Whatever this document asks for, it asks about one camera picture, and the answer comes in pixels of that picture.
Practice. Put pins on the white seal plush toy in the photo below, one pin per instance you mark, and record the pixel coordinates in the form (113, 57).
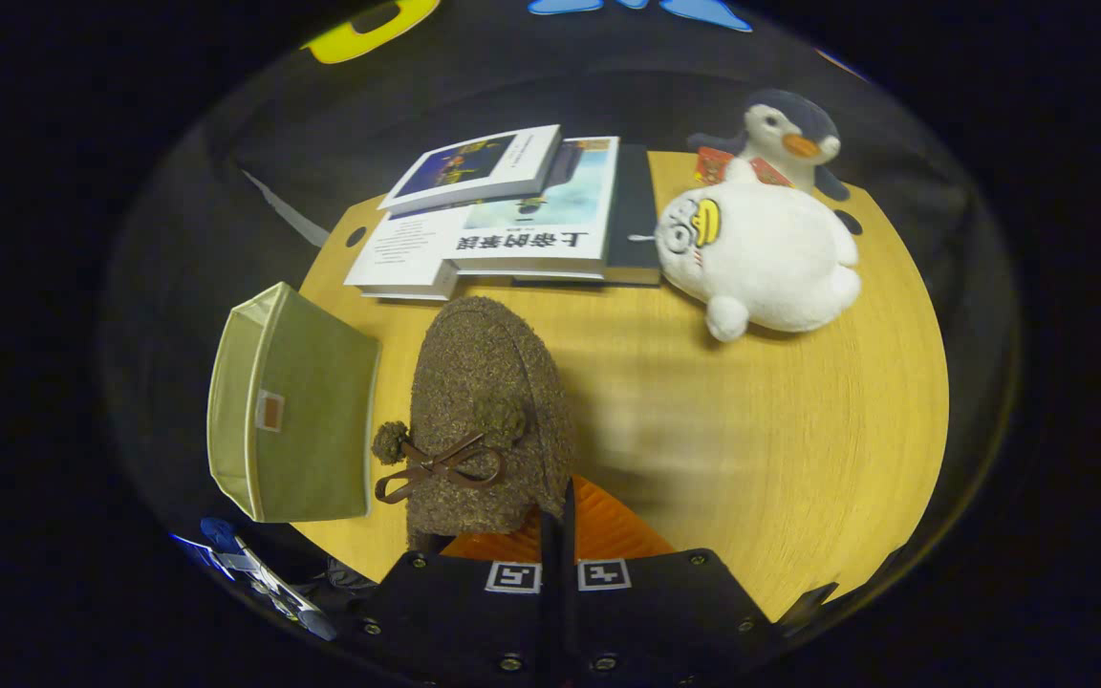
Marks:
(770, 258)

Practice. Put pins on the black book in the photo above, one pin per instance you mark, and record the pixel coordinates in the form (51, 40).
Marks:
(635, 210)

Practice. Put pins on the light green fabric storage box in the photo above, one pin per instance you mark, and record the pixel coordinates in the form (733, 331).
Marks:
(312, 411)

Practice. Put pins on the grey penguin plush toy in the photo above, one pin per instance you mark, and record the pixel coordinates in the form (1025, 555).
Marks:
(789, 119)

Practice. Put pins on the night photo cover book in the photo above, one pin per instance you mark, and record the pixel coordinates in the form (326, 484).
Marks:
(531, 153)

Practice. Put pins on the brown fuzzy shoe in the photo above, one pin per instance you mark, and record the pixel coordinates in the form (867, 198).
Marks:
(484, 363)

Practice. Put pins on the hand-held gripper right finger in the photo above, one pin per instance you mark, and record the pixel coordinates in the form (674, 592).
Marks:
(675, 621)

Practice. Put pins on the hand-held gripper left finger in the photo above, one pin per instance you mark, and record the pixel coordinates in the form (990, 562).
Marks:
(455, 621)

